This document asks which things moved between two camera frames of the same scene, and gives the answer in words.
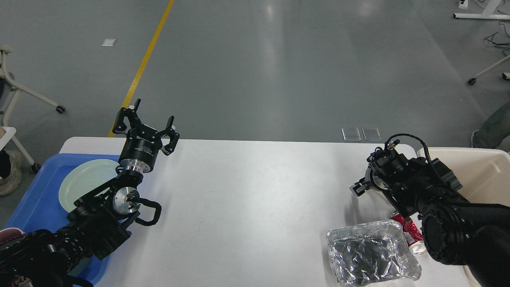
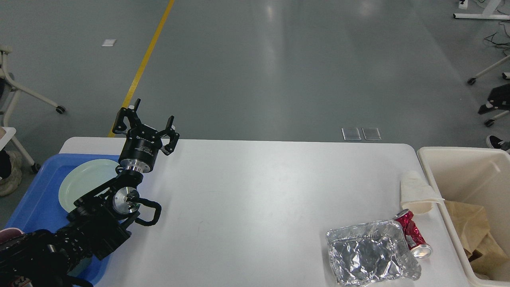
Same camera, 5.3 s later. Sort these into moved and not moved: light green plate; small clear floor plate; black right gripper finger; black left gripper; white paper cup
Moved: white paper cup; black right gripper finger
Not moved: small clear floor plate; black left gripper; light green plate
